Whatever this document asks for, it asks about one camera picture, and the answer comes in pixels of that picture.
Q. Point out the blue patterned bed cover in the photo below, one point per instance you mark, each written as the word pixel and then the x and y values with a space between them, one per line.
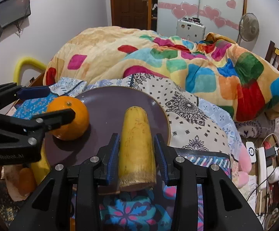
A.
pixel 195 133

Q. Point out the white box appliance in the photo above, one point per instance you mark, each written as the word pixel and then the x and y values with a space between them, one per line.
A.
pixel 190 29

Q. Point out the purple round plate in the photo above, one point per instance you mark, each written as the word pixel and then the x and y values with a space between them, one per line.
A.
pixel 106 107

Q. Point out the colourful patchwork blanket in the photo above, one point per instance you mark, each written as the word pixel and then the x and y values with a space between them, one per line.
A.
pixel 216 69

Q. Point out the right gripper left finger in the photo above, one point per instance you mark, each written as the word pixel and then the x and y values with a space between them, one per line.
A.
pixel 49 207

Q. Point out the short yellow sugarcane piece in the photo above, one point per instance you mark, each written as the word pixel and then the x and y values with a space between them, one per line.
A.
pixel 137 166

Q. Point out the pink plush toy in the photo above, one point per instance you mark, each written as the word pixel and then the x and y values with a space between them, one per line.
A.
pixel 244 167

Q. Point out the white wardrobe with hearts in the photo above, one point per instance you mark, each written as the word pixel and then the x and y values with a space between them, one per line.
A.
pixel 218 16

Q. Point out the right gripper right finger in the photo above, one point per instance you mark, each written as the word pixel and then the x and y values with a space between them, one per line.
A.
pixel 224 206

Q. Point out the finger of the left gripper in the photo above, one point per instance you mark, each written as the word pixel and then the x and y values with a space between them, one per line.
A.
pixel 11 92
pixel 46 121

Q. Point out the standing electric fan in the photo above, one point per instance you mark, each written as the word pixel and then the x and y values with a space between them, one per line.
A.
pixel 248 28

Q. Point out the white power strip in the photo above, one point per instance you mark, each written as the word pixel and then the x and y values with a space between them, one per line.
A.
pixel 262 168

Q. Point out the small black wall monitor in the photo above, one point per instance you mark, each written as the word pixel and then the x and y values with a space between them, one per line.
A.
pixel 12 11

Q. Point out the yellow chair frame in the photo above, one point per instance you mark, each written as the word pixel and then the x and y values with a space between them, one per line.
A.
pixel 25 70

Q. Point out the brown wooden door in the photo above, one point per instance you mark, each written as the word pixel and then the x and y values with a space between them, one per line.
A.
pixel 131 13

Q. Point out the large orange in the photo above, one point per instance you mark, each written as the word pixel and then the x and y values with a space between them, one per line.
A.
pixel 75 121

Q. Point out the white round-button device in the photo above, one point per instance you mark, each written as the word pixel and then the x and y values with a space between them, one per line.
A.
pixel 251 150

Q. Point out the long yellow sugarcane piece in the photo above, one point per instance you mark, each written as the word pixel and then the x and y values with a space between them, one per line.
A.
pixel 41 168

